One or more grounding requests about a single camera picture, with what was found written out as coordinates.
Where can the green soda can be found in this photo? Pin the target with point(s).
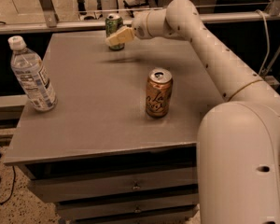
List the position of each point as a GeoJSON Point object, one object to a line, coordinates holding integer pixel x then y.
{"type": "Point", "coordinates": [113, 22]}

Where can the orange LaCroix can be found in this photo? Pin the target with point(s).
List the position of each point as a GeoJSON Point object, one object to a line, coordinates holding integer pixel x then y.
{"type": "Point", "coordinates": [158, 92]}

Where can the clear plastic water bottle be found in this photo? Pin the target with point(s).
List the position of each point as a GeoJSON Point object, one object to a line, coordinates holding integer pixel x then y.
{"type": "Point", "coordinates": [32, 75]}

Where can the grey metal railing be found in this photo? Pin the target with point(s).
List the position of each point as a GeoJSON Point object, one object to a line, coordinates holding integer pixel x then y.
{"type": "Point", "coordinates": [68, 26]}

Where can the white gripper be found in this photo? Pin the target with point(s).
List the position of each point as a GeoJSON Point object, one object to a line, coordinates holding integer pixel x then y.
{"type": "Point", "coordinates": [140, 26]}

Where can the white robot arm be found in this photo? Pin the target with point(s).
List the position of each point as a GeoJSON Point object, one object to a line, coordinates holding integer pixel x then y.
{"type": "Point", "coordinates": [238, 144]}

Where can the cabinet drawer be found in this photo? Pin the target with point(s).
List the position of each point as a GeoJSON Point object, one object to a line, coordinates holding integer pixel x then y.
{"type": "Point", "coordinates": [90, 186]}
{"type": "Point", "coordinates": [132, 205]}
{"type": "Point", "coordinates": [178, 213]}

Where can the middle cabinet drawer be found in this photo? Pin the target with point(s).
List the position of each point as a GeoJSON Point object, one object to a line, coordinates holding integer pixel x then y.
{"type": "Point", "coordinates": [132, 205]}

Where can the top cabinet drawer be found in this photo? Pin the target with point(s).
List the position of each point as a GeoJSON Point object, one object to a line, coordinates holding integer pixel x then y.
{"type": "Point", "coordinates": [90, 186]}

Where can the grey drawer cabinet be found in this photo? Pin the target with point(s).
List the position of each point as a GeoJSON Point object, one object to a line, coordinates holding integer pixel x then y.
{"type": "Point", "coordinates": [100, 125]}

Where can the bottom cabinet drawer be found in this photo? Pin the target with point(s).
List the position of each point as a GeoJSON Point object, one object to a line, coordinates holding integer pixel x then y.
{"type": "Point", "coordinates": [178, 213]}

